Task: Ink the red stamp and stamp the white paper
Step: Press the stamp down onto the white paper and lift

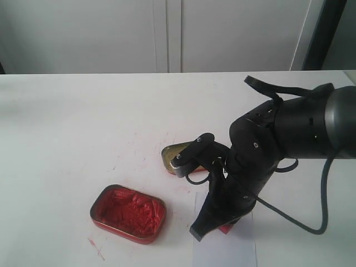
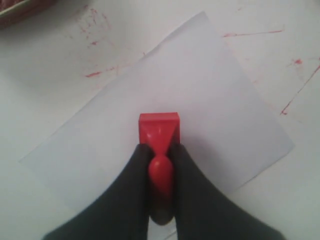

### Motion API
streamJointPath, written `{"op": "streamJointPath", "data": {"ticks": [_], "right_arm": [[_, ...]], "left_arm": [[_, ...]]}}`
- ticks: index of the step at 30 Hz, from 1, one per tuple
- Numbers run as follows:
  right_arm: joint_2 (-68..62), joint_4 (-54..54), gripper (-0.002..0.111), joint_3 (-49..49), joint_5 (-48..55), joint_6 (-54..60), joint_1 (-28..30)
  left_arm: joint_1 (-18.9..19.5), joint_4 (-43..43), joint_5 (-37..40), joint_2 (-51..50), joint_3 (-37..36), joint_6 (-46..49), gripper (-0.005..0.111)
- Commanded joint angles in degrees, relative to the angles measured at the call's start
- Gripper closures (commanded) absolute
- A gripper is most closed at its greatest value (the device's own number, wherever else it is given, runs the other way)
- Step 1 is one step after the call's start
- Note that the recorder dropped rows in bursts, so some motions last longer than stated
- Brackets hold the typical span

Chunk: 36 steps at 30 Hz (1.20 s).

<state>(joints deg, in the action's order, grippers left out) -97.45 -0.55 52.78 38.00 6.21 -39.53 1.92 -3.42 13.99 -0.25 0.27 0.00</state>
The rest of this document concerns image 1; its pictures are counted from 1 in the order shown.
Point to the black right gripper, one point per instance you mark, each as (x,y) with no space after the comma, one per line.
(234,185)

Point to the red rubber stamp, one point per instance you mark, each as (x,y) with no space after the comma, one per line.
(225,228)

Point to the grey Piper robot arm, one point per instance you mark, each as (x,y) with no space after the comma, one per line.
(293,124)

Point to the red ink pad tin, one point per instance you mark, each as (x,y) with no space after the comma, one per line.
(128,213)

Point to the white paper sheet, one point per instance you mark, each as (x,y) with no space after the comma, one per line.
(236,248)

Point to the gold tin lid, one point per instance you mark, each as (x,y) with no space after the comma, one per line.
(182,159)

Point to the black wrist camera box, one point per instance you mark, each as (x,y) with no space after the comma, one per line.
(217,150)

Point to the dark monitor stand post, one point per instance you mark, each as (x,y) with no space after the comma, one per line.
(324,31)

